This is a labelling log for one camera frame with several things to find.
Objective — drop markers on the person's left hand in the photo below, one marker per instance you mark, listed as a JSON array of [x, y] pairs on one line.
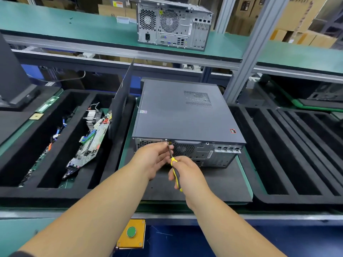
[[150, 160]]

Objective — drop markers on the person's right hand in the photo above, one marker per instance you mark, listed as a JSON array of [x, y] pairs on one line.
[[190, 176]]

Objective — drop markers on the grey computer case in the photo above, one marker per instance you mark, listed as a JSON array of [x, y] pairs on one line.
[[182, 109]]

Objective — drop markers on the person's right forearm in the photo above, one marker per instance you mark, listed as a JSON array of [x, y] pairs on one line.
[[236, 227]]

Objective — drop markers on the person's left forearm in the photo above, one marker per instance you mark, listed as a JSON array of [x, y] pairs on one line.
[[86, 216]]

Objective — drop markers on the silver backed desktop computer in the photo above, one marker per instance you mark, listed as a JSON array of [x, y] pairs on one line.
[[171, 24]]

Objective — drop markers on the open black computer tower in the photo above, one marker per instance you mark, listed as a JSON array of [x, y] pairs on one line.
[[13, 72]]

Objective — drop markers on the black upright side panel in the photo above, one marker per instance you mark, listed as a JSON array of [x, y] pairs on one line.
[[120, 115]]

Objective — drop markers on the yellow box with green button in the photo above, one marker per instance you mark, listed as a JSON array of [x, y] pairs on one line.
[[131, 234]]

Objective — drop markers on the empty black foam tray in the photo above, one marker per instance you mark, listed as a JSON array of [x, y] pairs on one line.
[[321, 117], [268, 187]]

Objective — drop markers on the narrow green circuit boards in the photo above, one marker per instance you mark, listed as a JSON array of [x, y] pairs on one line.
[[53, 137]]

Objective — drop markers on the black foam tray with boards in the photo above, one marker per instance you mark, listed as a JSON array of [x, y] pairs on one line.
[[53, 192]]

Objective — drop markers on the green memory stick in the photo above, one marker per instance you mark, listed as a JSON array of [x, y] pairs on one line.
[[47, 104]]

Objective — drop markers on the yellow paper label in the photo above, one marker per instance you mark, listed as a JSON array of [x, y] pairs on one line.
[[36, 116]]

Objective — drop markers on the green upper shelf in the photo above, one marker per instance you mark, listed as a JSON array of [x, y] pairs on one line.
[[80, 29]]

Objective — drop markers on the stack of cardboard boxes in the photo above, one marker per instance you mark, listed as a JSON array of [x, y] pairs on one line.
[[300, 18]]

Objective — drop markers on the aluminium frame post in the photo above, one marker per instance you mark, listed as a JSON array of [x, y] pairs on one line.
[[252, 56], [225, 13]]

